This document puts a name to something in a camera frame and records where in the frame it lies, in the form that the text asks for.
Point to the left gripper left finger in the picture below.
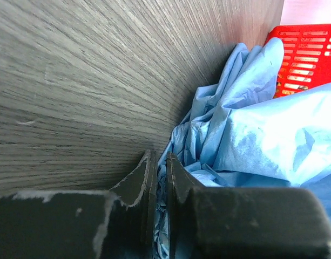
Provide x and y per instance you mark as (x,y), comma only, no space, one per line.
(114,223)

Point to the red plastic shopping basket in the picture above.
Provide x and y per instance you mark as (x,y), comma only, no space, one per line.
(307,57)

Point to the light blue folding umbrella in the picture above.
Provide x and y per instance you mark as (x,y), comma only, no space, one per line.
(237,134)

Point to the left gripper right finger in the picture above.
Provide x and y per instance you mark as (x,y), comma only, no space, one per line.
(243,222)

